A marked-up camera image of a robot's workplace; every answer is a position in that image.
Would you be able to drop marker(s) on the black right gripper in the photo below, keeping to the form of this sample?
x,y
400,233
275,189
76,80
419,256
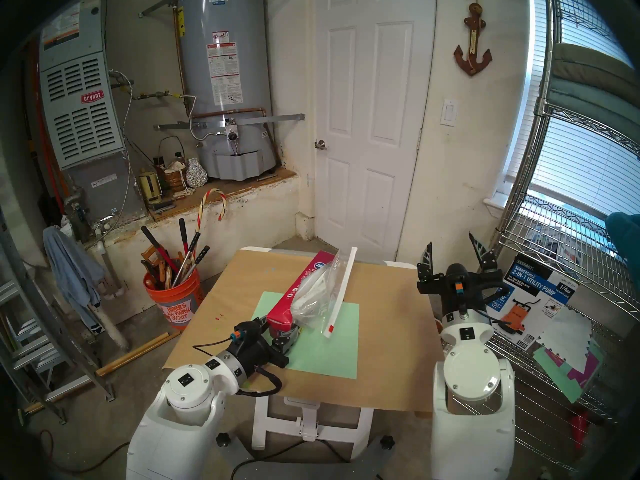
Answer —
x,y
460,304

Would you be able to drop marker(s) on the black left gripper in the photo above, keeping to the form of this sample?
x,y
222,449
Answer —
x,y
257,354

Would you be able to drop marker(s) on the long red carton box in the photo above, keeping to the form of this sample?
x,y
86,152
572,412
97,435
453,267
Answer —
x,y
285,304

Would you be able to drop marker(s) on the clear ziplock bag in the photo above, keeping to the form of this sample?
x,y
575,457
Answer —
x,y
320,304

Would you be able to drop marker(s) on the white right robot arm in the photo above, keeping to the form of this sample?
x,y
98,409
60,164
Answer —
x,y
472,369

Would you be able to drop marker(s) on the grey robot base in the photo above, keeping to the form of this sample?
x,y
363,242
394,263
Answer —
x,y
360,466

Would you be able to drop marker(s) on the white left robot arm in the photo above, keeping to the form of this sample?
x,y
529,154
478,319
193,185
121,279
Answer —
x,y
190,384

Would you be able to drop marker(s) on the light green paper mat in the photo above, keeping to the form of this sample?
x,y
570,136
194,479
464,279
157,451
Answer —
x,y
325,359

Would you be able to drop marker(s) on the utility pump carton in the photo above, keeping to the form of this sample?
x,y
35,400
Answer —
x,y
540,284

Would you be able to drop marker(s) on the white folding table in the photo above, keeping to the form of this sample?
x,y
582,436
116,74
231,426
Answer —
x,y
310,424

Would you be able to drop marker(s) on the orange plastic bucket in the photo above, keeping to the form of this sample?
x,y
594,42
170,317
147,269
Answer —
x,y
177,306

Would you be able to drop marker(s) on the black grip metal rod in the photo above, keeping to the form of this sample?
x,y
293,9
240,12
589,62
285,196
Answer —
x,y
194,240
203,253

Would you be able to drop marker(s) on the white scalloped paper sheet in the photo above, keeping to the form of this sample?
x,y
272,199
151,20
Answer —
x,y
567,334

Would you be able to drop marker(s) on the long wooden stick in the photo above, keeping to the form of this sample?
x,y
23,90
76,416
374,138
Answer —
x,y
135,354

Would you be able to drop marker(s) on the striped candy cane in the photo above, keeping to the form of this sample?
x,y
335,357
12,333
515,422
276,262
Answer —
x,y
202,209

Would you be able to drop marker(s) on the wooden platform board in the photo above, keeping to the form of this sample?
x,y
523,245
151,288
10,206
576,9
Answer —
x,y
235,186

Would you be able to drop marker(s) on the white window blinds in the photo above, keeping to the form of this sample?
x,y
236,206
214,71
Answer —
x,y
580,169

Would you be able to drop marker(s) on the white panel door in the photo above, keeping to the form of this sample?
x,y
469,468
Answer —
x,y
370,134

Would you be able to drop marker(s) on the green and pink papers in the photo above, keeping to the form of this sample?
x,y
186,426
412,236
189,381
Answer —
x,y
567,376

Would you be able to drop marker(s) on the white plastic pipe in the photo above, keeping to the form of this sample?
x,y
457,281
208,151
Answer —
x,y
116,329

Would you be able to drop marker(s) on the teal cloth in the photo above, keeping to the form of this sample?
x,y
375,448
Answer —
x,y
622,236

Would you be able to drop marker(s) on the foil wrapped lump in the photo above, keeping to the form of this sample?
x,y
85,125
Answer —
x,y
196,173

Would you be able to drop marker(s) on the metal door knob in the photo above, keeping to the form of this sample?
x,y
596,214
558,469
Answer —
x,y
320,144

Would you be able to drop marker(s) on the yellow metal can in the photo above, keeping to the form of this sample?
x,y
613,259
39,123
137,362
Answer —
x,y
150,185

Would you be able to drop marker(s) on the red plastic object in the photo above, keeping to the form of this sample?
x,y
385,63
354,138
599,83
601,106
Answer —
x,y
580,429

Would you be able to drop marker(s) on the blue cloth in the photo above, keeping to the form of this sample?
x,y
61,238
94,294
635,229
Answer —
x,y
72,274

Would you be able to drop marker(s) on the grey green folded cushion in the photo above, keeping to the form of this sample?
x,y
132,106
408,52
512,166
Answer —
x,y
590,99

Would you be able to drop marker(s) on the yellow gas pipe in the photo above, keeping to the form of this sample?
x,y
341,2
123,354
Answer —
x,y
155,94

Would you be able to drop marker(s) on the aluminium ladder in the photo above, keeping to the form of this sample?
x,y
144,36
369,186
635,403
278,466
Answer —
x,y
9,290

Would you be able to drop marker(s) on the grey water heater tank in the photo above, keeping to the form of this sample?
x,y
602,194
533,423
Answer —
x,y
245,59

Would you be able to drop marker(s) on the grey Bryant furnace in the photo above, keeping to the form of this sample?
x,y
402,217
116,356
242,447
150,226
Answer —
x,y
80,124

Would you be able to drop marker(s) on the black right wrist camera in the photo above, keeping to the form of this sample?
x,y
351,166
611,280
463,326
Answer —
x,y
456,274

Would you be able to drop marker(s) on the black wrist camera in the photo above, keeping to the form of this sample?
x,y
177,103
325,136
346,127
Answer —
x,y
456,274
247,330

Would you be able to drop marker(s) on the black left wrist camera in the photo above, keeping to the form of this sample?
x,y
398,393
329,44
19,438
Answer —
x,y
247,330

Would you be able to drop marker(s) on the white light switch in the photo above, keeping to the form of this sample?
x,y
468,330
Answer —
x,y
449,113

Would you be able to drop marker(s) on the brown anchor wall decoration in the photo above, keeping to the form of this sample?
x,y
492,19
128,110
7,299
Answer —
x,y
472,66

